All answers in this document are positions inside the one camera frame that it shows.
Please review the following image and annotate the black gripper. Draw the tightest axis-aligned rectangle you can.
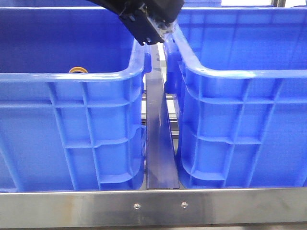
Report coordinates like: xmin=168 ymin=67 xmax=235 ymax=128
xmin=119 ymin=2 xmax=177 ymax=46

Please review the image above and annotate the yellow mushroom push button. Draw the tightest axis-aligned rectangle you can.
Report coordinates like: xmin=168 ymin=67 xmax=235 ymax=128
xmin=69 ymin=66 xmax=88 ymax=73

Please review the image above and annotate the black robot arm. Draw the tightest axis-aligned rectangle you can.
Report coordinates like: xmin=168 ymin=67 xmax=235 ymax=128
xmin=92 ymin=0 xmax=184 ymax=46

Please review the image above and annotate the back right blue bin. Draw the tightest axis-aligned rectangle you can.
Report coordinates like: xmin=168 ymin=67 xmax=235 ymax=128
xmin=184 ymin=0 xmax=222 ymax=7

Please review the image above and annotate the left blue plastic bin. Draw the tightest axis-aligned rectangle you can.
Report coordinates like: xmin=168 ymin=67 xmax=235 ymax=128
xmin=0 ymin=7 xmax=151 ymax=193

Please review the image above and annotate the blue plastic bin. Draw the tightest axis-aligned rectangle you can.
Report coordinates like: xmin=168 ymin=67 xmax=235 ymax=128
xmin=0 ymin=7 xmax=151 ymax=193
xmin=165 ymin=7 xmax=307 ymax=189

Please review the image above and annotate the right blue plastic bin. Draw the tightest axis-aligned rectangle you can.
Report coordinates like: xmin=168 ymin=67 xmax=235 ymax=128
xmin=165 ymin=7 xmax=307 ymax=189

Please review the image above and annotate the back left blue bin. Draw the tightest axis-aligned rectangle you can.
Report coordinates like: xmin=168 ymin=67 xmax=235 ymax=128
xmin=0 ymin=0 xmax=97 ymax=7

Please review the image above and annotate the steel divider bar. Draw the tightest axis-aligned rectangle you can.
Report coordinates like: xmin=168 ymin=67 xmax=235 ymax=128
xmin=146 ymin=45 xmax=180 ymax=190

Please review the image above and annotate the left rail screw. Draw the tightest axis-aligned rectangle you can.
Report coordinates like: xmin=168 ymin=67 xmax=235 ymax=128
xmin=133 ymin=203 xmax=141 ymax=210

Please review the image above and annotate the rail screw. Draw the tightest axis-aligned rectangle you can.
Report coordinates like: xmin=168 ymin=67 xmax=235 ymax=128
xmin=133 ymin=203 xmax=141 ymax=210
xmin=181 ymin=202 xmax=188 ymax=208

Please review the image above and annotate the right rail screw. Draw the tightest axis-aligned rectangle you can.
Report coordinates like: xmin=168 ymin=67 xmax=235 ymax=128
xmin=181 ymin=202 xmax=188 ymax=208

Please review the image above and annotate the steel front rail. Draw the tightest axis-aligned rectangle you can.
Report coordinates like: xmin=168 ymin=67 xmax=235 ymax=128
xmin=0 ymin=188 xmax=307 ymax=229

